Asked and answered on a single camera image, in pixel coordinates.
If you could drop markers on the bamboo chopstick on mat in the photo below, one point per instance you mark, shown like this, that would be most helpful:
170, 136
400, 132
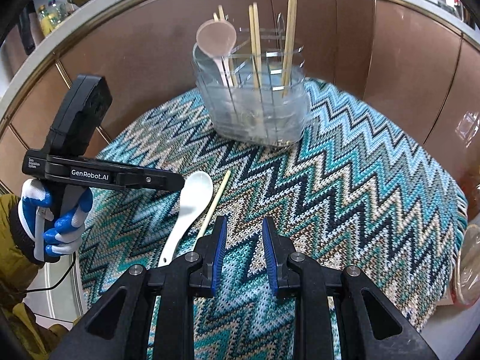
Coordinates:
214, 204

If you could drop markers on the cooking oil bottle on floor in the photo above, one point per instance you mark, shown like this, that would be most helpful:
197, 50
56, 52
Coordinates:
469, 183

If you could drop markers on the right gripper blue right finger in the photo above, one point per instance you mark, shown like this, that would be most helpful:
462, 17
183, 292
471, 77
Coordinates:
277, 249

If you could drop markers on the white ceramic spoon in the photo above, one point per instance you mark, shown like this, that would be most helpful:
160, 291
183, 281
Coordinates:
205, 39
194, 199

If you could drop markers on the yellow jacket left forearm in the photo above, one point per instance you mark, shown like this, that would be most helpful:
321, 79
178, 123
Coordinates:
18, 269

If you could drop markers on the clear wire utensil holder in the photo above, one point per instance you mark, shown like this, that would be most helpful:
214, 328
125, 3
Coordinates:
261, 116

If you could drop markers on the blue white gloved left hand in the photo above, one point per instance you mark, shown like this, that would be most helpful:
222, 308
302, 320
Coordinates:
53, 235

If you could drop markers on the zigzag knitted table mat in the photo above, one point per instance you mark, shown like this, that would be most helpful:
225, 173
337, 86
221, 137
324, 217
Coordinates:
355, 190

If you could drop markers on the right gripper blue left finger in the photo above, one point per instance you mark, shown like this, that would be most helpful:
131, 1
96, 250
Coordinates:
212, 250

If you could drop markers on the oil bottles on counter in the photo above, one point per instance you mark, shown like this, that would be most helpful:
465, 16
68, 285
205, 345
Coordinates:
53, 14

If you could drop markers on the brown electric kettle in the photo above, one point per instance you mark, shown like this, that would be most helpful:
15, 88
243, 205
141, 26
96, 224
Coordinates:
28, 26

